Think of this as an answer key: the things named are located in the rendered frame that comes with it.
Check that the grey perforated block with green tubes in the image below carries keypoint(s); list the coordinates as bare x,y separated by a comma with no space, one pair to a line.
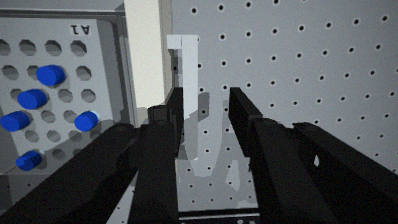
8,152

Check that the grey flat base plate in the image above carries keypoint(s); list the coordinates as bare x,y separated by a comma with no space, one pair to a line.
332,63

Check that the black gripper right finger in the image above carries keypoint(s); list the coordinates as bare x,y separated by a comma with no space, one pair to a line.
357,189

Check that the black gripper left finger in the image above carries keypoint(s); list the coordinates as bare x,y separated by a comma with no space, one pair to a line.
87,188

